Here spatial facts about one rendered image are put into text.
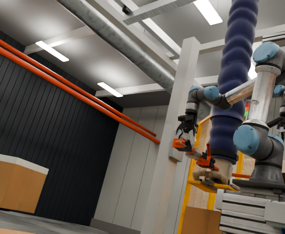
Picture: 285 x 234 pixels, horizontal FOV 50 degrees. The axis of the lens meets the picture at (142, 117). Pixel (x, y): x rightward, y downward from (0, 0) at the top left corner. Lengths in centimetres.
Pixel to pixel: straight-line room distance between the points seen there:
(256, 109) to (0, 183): 206
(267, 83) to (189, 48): 245
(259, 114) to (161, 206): 204
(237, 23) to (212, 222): 151
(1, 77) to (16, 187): 1025
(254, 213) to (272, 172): 20
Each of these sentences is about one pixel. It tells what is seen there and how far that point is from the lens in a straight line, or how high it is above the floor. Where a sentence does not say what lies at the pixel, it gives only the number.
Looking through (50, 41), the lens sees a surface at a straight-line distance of 1193.
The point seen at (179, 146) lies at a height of 119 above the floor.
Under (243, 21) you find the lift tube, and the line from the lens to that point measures 264.
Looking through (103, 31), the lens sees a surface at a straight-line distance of 777.
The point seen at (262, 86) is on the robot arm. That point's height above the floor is 145.
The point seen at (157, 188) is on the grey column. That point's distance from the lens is 328.
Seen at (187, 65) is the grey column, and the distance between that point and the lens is 371.
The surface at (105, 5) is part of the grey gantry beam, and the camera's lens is 409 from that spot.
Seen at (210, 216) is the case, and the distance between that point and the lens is 219.
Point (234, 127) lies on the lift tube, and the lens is 226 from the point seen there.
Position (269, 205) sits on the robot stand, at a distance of 129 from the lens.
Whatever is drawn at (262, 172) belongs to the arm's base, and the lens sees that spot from 146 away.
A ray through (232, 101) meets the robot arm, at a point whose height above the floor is 150.
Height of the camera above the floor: 77
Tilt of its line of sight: 18 degrees up
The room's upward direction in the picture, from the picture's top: 14 degrees clockwise
